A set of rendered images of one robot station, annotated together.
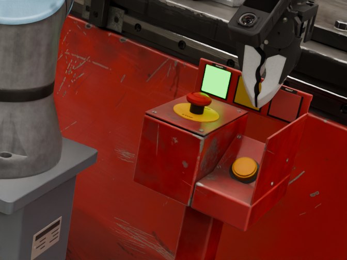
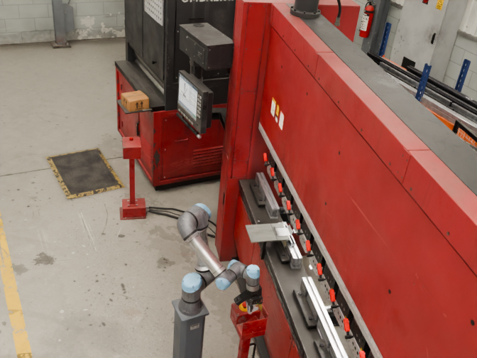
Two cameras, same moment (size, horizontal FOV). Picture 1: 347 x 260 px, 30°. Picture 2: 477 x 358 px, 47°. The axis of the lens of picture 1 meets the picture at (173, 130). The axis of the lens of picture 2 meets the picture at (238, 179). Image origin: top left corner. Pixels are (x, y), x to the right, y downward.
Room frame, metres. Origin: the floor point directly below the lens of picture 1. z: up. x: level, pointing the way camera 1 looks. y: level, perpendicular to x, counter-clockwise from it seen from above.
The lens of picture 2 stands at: (-1.03, -1.48, 3.25)
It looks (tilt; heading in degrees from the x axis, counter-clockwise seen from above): 32 degrees down; 39
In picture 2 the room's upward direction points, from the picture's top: 6 degrees clockwise
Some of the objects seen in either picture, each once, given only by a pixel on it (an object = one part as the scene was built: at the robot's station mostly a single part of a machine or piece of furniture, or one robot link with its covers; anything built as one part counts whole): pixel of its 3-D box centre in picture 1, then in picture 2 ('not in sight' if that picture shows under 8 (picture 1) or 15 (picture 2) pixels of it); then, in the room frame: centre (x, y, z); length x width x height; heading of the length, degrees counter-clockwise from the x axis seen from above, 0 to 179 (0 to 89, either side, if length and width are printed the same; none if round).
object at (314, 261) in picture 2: not in sight; (321, 257); (1.18, -0.35, 1.26); 0.15 x 0.09 x 0.17; 54
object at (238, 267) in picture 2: not in sight; (236, 270); (0.85, -0.01, 1.13); 0.11 x 0.11 x 0.08; 8
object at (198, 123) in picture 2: not in sight; (195, 101); (1.81, 1.36, 1.42); 0.45 x 0.12 x 0.36; 71
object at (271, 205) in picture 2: not in sight; (266, 194); (1.83, 0.56, 0.92); 0.50 x 0.06 x 0.10; 54
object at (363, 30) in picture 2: not in sight; (367, 18); (6.63, 2.57, 1.04); 0.18 x 0.17 x 0.56; 69
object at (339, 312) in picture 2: not in sight; (348, 309); (0.94, -0.68, 1.26); 0.15 x 0.09 x 0.17; 54
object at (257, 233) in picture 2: not in sight; (267, 232); (1.39, 0.20, 1.00); 0.26 x 0.18 x 0.01; 144
